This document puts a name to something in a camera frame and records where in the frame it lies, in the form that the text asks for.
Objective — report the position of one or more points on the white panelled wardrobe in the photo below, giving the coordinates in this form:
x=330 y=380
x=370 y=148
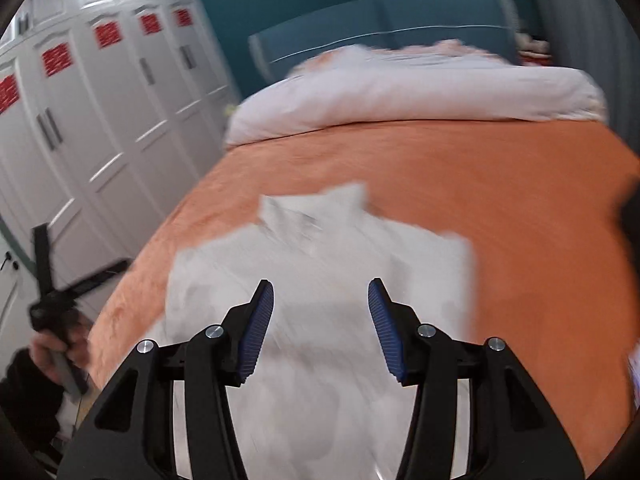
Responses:
x=111 y=111

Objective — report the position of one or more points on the person's left hand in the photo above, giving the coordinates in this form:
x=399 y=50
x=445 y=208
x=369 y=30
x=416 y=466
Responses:
x=45 y=343

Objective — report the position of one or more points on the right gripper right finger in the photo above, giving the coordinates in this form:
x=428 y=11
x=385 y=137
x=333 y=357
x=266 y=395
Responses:
x=514 y=433

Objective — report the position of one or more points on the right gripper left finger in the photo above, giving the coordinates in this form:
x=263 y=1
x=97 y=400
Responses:
x=128 y=432

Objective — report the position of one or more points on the orange plush bed blanket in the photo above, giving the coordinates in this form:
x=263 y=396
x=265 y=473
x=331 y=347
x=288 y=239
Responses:
x=538 y=200

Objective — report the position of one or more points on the white padded jacket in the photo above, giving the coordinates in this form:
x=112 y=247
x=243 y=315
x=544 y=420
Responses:
x=321 y=403

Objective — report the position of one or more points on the pale pink rolled duvet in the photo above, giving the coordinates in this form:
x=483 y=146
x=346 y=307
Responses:
x=448 y=80

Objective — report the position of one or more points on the grey curtain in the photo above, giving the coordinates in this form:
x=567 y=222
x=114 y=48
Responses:
x=596 y=37

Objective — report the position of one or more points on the teal upholstered headboard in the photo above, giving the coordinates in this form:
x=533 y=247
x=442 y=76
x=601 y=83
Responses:
x=389 y=24

